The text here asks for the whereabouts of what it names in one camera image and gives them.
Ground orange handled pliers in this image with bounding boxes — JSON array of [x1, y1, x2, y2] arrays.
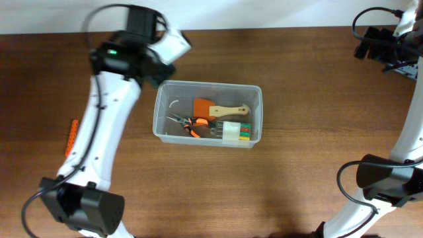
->
[[166, 113, 215, 138]]

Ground orange scraper wooden handle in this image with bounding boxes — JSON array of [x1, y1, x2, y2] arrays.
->
[[193, 98, 250, 121]]

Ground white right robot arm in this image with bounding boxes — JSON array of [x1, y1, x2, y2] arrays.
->
[[311, 1, 422, 237]]

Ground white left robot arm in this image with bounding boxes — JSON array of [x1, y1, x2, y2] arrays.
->
[[37, 5, 191, 237]]

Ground clear plastic container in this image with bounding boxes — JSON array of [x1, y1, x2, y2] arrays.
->
[[153, 81, 263, 148]]

